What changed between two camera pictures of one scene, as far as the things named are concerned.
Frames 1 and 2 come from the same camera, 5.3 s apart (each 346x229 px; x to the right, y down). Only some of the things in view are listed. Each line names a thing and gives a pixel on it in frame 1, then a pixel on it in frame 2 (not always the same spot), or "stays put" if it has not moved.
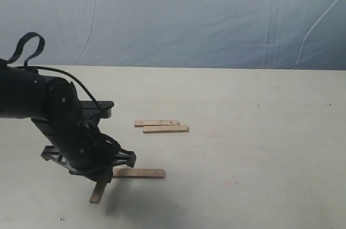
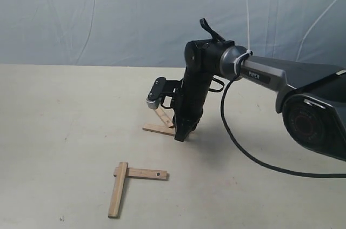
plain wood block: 98,193 to 118,190
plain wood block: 161,129 stays put
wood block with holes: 140,123 to 165,118
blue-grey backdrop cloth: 281,19 stays put
